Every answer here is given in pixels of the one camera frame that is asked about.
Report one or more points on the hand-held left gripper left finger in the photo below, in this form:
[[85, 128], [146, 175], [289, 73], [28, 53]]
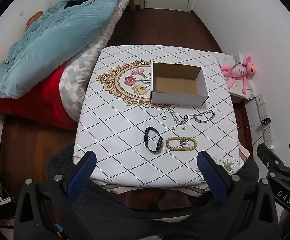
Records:
[[83, 170]]

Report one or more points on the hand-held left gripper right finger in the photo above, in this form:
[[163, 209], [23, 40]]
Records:
[[210, 172]]

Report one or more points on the small silver pendant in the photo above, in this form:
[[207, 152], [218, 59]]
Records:
[[183, 143]]

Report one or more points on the black wrist band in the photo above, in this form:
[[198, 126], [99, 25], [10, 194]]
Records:
[[158, 143]]

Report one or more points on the white cardboard box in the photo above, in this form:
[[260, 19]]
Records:
[[175, 98]]

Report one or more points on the black charger plug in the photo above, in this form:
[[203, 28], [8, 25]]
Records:
[[266, 121]]

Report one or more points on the diamond pattern floral tablecloth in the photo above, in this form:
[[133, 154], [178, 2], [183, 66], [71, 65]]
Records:
[[115, 130]]

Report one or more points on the person's dark fleece pants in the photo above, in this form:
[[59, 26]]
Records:
[[135, 220]]

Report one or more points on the red blanket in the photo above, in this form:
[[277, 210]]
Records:
[[30, 105]]

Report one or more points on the pink plush toy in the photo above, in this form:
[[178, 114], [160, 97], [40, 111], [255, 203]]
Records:
[[239, 71]]

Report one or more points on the light blue quilt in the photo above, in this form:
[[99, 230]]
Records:
[[55, 35]]

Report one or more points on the white wall socket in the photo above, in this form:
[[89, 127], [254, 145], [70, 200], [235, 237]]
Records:
[[267, 135]]

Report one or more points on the wooden bed frame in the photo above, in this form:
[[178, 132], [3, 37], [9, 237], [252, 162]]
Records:
[[132, 3]]

